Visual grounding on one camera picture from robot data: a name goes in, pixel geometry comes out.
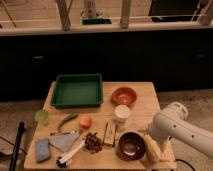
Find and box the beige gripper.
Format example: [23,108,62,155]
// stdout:
[145,133,172,158]

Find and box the dark brown bowl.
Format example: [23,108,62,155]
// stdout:
[115,132,146,161]

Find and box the orange bowl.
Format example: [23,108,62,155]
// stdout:
[111,87,137,106]

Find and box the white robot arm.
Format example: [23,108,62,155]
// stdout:
[147,102,213,159]

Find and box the green plastic tray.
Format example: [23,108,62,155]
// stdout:
[50,74,103,109]

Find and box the wooden block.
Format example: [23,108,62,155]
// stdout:
[160,141,175,162]

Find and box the yellow banana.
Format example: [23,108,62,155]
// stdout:
[143,135,161,163]

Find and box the white lidded cup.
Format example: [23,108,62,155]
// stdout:
[114,105,131,123]

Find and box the small wooden box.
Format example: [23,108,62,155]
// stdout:
[103,122,117,146]

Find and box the brown grape bunch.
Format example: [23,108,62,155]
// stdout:
[84,132,102,153]

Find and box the orange fruit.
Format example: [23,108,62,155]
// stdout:
[79,116,92,129]

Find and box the grey folded cloth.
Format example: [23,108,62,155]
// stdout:
[49,133,80,152]

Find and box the blue sponge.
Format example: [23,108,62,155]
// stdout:
[35,139,51,163]

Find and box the light green cup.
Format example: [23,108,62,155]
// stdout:
[35,110,49,125]

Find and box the black pole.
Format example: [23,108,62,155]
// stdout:
[9,122,25,171]

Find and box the black floor cable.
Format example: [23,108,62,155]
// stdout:
[174,158,198,171]

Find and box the white handled brush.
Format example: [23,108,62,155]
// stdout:
[56,141,85,168]

